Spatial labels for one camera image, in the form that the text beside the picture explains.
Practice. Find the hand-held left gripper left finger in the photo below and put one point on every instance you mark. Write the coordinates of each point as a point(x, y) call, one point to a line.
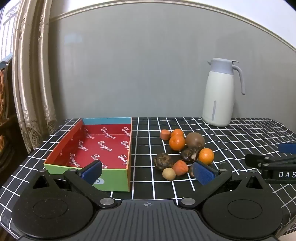
point(91, 172)

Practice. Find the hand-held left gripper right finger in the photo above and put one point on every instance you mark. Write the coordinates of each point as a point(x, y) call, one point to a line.
point(204, 172)

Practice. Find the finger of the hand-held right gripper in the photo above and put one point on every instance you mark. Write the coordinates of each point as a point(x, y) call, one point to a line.
point(288, 147)
point(256, 160)

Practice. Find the tangerine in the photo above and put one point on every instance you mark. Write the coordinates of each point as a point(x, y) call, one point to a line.
point(177, 132)
point(206, 156)
point(177, 143)

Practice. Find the carrot piece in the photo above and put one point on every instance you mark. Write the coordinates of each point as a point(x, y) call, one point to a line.
point(180, 167)
point(165, 135)

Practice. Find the colourful cardboard box red inside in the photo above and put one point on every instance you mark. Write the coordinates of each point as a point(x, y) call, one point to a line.
point(101, 143)

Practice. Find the brown kiwi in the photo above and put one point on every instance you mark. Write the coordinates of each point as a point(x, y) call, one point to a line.
point(195, 139)

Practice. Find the black white grid tablecloth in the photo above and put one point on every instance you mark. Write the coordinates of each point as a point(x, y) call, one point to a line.
point(233, 146)

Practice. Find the small tan round fruit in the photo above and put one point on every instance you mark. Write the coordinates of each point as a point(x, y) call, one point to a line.
point(168, 174)

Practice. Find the dark round wrinkled fruit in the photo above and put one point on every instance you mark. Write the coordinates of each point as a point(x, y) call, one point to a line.
point(163, 161)

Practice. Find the white grey thermos jug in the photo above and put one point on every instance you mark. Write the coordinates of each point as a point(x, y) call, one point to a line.
point(217, 97)

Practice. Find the wooden sofa woven orange cushion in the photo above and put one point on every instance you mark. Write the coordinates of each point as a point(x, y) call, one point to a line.
point(5, 104)

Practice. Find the beige satin lace curtain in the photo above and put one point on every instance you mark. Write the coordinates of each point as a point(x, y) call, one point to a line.
point(34, 69)

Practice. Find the window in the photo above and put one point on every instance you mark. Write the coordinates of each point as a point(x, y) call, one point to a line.
point(7, 30)

